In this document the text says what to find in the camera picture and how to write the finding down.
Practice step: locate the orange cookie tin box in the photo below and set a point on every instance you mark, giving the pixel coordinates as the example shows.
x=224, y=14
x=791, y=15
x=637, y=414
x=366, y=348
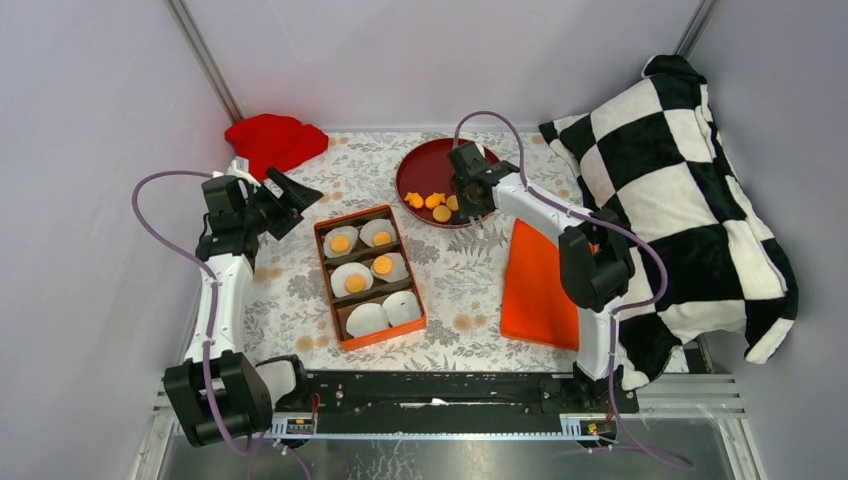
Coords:
x=373, y=295

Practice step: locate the black white checkered blanket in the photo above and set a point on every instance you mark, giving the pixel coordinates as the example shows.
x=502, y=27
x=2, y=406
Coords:
x=704, y=260

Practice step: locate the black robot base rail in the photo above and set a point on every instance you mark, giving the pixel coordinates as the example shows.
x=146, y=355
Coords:
x=430, y=402

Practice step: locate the orange fish shaped cookie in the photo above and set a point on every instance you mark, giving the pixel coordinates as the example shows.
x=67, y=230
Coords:
x=434, y=200
x=414, y=200

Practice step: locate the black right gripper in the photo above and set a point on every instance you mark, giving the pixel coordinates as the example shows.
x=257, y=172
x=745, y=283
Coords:
x=465, y=209

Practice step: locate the orange tin lid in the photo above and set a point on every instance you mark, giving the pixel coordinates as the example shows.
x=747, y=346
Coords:
x=535, y=307

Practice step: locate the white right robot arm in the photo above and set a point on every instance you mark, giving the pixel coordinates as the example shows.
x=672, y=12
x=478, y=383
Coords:
x=593, y=261

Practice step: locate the dark red round plate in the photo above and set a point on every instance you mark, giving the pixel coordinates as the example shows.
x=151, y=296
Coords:
x=425, y=170

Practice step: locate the red cloth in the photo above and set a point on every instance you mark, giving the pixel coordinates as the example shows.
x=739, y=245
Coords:
x=275, y=141

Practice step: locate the floral table cloth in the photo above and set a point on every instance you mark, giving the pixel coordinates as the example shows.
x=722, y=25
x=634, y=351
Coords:
x=459, y=273

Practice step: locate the round beige biscuit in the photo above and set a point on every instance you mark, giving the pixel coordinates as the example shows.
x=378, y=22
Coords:
x=355, y=283
x=340, y=244
x=442, y=214
x=452, y=203
x=382, y=265
x=382, y=238

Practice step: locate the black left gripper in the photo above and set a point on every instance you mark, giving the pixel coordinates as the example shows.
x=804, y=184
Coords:
x=294, y=192

